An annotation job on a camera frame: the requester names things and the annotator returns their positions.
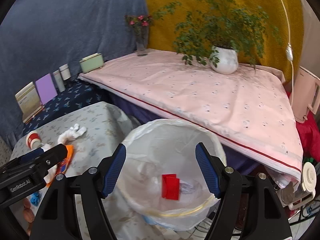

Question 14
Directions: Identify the white cotton glove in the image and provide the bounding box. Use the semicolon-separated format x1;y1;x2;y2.
57;124;87;145

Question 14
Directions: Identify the trash bin with white liner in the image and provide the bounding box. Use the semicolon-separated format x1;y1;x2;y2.
116;119;227;231

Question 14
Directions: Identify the orange plastic bag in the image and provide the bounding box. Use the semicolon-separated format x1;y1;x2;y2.
51;145;74;183

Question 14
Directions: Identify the red paper cup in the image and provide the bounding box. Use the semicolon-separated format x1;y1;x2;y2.
25;131;41;150

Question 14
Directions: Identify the person's left hand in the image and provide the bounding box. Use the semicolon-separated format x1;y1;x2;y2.
23;198;35;236

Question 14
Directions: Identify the purple card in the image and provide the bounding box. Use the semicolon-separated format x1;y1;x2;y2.
35;74;57;105

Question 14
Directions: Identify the white cosmetic jar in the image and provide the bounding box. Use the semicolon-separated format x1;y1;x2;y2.
59;64;71;81

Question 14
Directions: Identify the mustard yellow curtain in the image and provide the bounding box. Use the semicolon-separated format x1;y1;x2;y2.
146;0;304;81

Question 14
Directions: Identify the pink white appliance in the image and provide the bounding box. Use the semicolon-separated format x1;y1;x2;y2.
290;66;320;124

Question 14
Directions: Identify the floral grey tablecloth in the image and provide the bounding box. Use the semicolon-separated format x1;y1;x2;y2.
10;101;208;240

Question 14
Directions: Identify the glass vase with pink flowers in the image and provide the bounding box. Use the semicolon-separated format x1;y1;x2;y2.
125;15;152;56

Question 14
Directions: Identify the blue ribbon scrap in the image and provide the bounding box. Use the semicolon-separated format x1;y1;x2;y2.
29;191;41;206

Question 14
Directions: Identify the white paper receipt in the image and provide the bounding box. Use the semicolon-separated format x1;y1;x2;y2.
180;179;198;194

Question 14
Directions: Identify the blue grey blanket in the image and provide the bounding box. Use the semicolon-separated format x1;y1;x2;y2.
1;0;148;147

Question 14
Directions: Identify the white cosmetic tube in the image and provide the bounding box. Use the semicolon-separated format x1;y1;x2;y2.
53;70;65;93

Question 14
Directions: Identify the red gift envelope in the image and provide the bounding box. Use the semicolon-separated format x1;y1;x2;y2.
162;174;180;200

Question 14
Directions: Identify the navy floral cloth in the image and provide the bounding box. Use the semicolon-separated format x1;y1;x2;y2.
23;80;103;136

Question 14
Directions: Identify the white knitted cloth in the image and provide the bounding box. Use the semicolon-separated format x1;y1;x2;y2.
41;144;57;187

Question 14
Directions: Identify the mint green tissue box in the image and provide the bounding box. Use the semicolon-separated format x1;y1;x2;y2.
79;53;104;73

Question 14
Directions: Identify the green plant in white pot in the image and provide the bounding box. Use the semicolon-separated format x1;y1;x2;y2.
147;0;284;66

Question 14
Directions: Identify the white power cable with switch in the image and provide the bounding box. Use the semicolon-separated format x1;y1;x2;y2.
272;0;295;108

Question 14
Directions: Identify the pink dotted sheet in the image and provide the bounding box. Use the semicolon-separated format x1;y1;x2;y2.
79;49;303;188

